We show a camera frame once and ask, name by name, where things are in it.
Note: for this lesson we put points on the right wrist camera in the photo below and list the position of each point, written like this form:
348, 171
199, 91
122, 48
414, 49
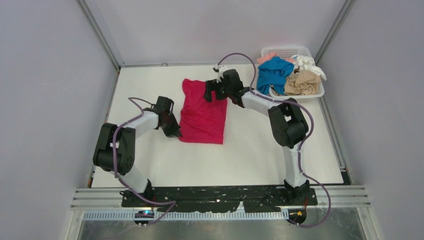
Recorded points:
220, 70

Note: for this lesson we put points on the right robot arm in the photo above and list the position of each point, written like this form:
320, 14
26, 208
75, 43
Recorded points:
288, 125

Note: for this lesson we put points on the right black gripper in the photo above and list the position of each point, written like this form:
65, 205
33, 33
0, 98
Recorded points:
211, 85

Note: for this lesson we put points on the white t shirt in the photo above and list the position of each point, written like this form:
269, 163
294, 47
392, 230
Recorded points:
307, 63

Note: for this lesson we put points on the salmon pink t shirt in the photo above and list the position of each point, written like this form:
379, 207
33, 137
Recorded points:
271, 55

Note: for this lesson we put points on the slotted cable duct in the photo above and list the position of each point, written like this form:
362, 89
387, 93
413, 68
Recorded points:
149, 215

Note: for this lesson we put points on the beige t shirt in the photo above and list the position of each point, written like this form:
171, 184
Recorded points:
302, 83

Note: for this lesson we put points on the white plastic basket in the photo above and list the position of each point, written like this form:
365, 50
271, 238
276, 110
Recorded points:
285, 52

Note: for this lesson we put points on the magenta t shirt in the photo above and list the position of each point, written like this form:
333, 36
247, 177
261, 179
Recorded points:
201, 122

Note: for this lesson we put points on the blue t shirt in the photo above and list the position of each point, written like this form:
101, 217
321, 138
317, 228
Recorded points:
273, 73

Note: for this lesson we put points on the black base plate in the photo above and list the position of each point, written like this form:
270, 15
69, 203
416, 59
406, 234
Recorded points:
220, 199

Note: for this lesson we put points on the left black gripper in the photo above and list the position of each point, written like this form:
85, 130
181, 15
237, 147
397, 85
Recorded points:
175, 130

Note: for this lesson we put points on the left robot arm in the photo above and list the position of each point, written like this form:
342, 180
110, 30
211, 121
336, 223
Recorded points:
116, 145

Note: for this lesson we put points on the aluminium frame rail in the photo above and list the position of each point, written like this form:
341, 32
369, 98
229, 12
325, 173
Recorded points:
106, 198

